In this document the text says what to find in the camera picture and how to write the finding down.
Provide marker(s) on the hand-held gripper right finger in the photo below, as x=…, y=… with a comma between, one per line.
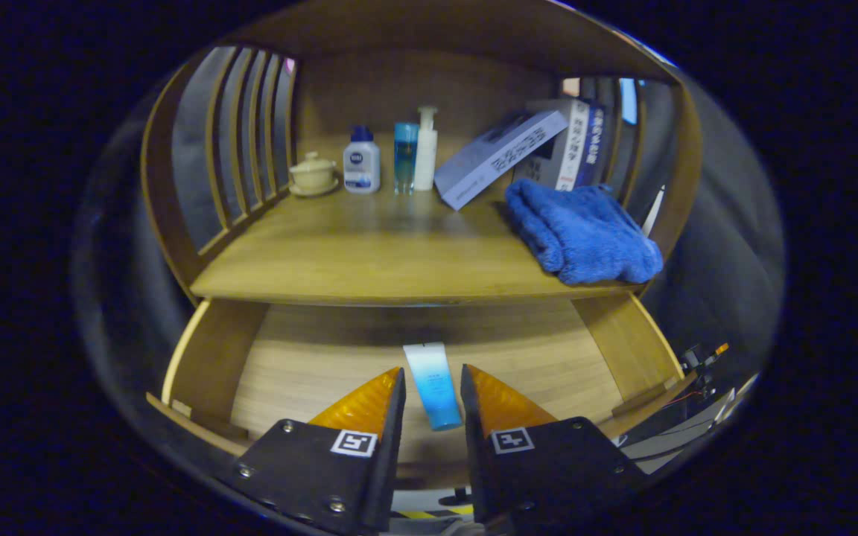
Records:
x=475, y=454

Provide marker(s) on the dark blue book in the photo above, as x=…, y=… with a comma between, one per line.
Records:
x=594, y=145

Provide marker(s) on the blue towel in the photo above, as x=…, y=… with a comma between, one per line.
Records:
x=585, y=231

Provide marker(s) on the wooden drawer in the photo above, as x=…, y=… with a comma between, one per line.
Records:
x=310, y=365

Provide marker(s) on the blue white tube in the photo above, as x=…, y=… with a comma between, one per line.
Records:
x=433, y=383

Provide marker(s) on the beige lidded teacup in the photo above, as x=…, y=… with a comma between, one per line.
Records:
x=313, y=175

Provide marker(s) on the white bottle blue cap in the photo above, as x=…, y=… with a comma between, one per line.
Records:
x=361, y=167

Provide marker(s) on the black backdrop cloth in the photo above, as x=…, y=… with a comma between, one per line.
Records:
x=719, y=246

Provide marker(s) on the clear blue bottle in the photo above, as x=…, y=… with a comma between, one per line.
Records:
x=405, y=160

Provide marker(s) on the wooden cabinet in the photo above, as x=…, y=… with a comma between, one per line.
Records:
x=414, y=82

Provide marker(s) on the wooden countertop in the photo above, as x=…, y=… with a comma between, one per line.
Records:
x=369, y=246

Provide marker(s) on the white book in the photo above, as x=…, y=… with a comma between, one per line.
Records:
x=567, y=149

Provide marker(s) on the black device orange tip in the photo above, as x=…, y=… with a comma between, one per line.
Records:
x=701, y=365

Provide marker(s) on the white pump bottle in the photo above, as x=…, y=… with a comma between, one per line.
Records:
x=426, y=152

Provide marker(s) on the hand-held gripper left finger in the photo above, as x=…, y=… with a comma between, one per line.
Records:
x=392, y=454

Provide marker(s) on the grey book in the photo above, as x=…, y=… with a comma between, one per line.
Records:
x=496, y=156

